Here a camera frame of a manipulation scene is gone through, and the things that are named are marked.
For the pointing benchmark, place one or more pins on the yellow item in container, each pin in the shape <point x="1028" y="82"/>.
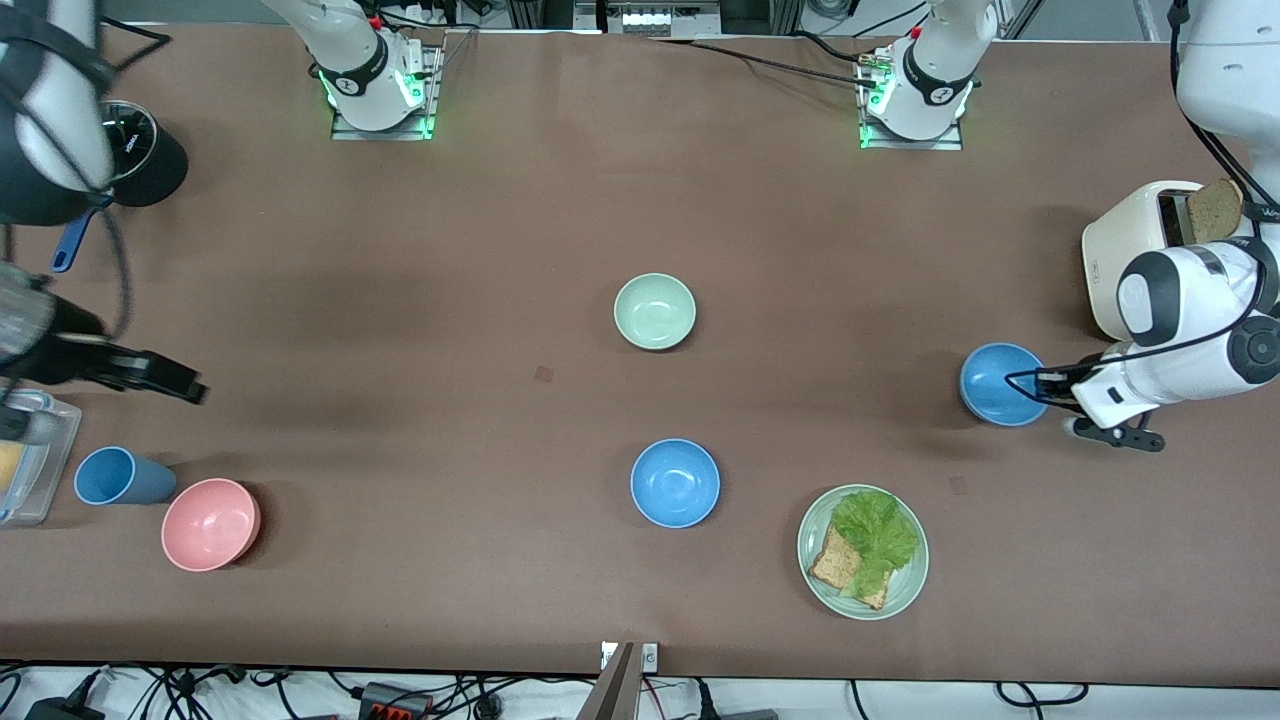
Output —
<point x="8" y="465"/>

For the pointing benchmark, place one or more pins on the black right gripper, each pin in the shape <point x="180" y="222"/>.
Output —
<point x="78" y="352"/>

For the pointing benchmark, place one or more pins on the black power adapter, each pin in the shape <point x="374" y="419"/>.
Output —
<point x="60" y="711"/>

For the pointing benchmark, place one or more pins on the grey control box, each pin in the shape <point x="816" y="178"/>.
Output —
<point x="645" y="18"/>

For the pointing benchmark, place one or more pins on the grey camera mount bar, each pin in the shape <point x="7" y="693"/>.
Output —
<point x="612" y="690"/>

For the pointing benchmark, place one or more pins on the blue bowl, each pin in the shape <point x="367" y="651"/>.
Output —
<point x="675" y="483"/>
<point x="990" y="385"/>

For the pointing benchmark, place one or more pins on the pale green plate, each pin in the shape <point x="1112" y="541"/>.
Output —
<point x="905" y="590"/>

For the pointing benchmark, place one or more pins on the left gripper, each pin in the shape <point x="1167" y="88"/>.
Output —
<point x="1061" y="380"/>

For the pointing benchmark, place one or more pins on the pink bowl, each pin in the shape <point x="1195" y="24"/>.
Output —
<point x="211" y="524"/>

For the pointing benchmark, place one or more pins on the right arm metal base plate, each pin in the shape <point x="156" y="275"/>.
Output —
<point x="432" y="100"/>

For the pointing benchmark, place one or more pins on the pale green bowl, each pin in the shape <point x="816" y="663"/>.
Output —
<point x="655" y="311"/>

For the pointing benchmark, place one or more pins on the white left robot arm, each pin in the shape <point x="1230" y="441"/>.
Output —
<point x="940" y="60"/>

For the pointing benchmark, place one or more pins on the clear plastic container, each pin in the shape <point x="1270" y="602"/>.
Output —
<point x="45" y="470"/>

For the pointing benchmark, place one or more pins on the toasted bread slice on plate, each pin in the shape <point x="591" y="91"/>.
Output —
<point x="835" y="562"/>

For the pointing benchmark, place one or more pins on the white table edge bracket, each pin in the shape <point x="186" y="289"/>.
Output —
<point x="649" y="656"/>

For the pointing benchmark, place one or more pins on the green lettuce leaf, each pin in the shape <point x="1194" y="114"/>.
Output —
<point x="875" y="535"/>

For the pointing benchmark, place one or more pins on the black red power strip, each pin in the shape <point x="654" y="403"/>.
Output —
<point x="395" y="702"/>

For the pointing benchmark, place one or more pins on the blue plastic cup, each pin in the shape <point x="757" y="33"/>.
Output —
<point x="120" y="477"/>

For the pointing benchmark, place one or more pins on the white toaster with gold knob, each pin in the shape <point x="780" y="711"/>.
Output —
<point x="1120" y="240"/>

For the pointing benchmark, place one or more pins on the brown bread slice in toaster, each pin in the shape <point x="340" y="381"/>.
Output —
<point x="1215" y="210"/>

